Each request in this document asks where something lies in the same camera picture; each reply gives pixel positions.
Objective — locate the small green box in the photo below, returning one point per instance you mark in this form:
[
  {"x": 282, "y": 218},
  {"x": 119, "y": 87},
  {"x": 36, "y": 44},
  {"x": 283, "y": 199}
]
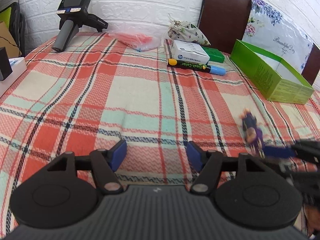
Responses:
[{"x": 214, "y": 54}]

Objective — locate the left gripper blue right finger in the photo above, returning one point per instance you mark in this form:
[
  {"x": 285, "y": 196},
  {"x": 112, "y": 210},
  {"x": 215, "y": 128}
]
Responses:
[{"x": 207, "y": 164}]

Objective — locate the plastic bag pink items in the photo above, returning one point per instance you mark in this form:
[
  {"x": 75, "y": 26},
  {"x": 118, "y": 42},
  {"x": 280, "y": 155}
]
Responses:
[{"x": 136, "y": 41}]

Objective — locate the purple figure keychain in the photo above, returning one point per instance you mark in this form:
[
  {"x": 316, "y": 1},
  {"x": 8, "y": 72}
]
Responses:
[{"x": 253, "y": 134}]

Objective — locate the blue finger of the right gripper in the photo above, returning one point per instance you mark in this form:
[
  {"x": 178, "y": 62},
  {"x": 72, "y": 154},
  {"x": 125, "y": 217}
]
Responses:
[{"x": 278, "y": 152}]

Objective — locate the white box with black block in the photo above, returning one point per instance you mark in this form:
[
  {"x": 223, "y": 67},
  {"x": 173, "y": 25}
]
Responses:
[{"x": 11, "y": 70}]

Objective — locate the plaid red green bedspread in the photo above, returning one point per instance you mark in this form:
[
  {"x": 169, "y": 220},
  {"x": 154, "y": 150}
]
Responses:
[{"x": 99, "y": 91}]

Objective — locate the dark brown headboard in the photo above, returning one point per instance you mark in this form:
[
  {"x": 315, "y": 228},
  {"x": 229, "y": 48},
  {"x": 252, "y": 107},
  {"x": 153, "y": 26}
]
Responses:
[{"x": 224, "y": 21}]

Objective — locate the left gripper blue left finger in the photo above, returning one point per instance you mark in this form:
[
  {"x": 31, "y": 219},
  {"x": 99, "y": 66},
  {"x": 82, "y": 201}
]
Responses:
[{"x": 104, "y": 164}]

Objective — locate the large green open box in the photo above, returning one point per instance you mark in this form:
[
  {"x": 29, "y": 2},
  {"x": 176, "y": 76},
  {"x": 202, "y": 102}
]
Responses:
[{"x": 277, "y": 80}]

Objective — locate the cardboard piece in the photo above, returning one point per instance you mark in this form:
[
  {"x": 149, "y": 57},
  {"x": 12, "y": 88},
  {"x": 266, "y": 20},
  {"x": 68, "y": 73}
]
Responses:
[{"x": 7, "y": 41}]

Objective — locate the black handheld camera grip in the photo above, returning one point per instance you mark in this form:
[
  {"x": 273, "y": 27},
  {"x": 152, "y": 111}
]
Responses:
[{"x": 73, "y": 15}]

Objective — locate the white HP box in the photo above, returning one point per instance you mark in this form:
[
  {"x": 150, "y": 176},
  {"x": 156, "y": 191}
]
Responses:
[{"x": 189, "y": 52}]

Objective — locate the floral drawstring pouch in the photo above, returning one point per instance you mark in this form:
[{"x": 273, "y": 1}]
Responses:
[{"x": 184, "y": 31}]

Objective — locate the floral Beautiful Day pillow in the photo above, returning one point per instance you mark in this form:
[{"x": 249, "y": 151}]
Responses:
[{"x": 269, "y": 29}]

